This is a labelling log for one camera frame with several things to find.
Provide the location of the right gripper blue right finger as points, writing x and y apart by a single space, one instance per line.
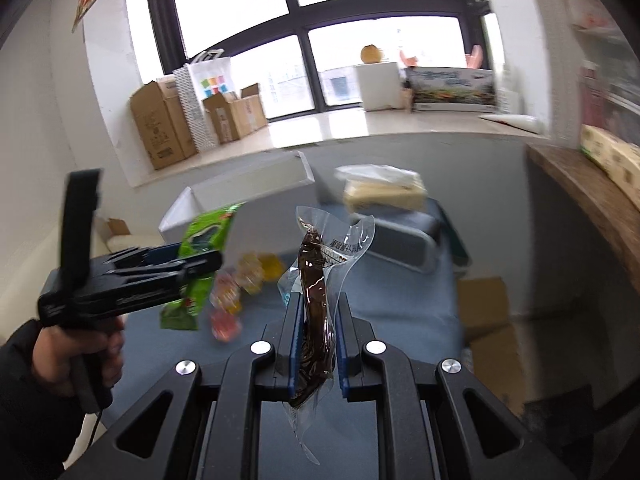
357 381

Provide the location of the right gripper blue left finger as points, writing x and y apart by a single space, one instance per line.
289 348

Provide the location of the dark meat vacuum pack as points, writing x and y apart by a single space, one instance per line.
328 251

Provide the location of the pink jelly cup front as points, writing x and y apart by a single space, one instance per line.
225 325

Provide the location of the pink jelly cup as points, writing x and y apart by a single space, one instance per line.
225 325
226 293

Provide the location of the large green snack pack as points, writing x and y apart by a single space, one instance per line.
202 251

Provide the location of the person's left hand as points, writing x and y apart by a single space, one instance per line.
55 348

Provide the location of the yellow-green jelly cup left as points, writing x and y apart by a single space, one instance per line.
248 273

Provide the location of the black speaker clock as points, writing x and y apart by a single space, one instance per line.
405 237

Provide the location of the floor cardboard box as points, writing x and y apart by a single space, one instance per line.
491 339

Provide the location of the white storage box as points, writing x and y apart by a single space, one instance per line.
268 194

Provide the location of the tissue pack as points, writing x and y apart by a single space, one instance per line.
367 186

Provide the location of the large cardboard box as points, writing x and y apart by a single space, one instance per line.
161 123

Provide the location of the small open cardboard box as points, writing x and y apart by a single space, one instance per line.
235 117

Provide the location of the polka dot paper bag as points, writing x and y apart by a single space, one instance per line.
208 73

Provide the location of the white foam box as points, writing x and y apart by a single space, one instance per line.
379 86

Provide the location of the printed long carton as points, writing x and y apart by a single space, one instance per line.
449 89

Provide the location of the wooden side shelf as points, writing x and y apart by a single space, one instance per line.
604 204

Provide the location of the beige tissue carton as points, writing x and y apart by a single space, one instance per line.
618 159

